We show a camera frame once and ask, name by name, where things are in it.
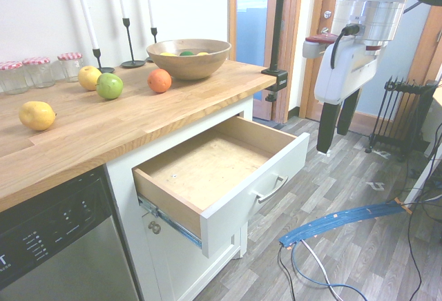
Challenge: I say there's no yellow pear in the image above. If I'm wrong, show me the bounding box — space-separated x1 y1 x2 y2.
18 101 57 132

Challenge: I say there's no glass jar with checkered lid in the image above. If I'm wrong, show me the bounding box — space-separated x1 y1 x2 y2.
21 57 56 89
0 61 29 96
57 52 84 84

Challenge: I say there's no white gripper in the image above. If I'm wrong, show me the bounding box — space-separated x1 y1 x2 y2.
314 40 381 154

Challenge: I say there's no black clamp camera stand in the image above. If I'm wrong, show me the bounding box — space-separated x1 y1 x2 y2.
260 0 345 104

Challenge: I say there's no orange fruit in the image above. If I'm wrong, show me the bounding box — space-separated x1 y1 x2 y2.
147 68 173 94

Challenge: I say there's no yellow apple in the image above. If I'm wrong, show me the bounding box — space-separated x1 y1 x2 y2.
77 65 103 92

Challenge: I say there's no blue floor cable cover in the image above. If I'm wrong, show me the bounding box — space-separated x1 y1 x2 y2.
278 200 414 249

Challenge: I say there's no blue cable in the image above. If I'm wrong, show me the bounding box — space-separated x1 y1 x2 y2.
290 241 371 301

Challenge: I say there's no green apple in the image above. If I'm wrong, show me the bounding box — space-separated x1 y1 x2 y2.
95 72 124 101

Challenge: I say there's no white drawer with wooden inside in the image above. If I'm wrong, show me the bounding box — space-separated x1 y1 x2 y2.
132 115 310 259

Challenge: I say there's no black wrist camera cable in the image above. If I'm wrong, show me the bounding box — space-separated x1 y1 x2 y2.
330 23 362 70

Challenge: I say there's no white kitchen cabinet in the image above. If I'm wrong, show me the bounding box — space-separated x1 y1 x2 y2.
105 95 255 301

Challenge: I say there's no silver drawer handle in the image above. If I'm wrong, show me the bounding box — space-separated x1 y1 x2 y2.
254 175 289 205

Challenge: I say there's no white cable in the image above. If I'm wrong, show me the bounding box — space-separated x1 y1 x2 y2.
300 240 343 301

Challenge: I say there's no black candle holder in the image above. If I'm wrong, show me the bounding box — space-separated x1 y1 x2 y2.
145 26 159 64
91 48 116 75
119 17 146 69

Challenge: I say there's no stainless steel dishwasher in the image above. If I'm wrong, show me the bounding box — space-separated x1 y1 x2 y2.
0 165 140 301

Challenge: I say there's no black oil radiator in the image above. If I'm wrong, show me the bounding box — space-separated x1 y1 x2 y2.
366 76 440 163

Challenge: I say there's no large wooden bowl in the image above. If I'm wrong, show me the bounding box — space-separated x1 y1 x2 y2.
146 39 233 81

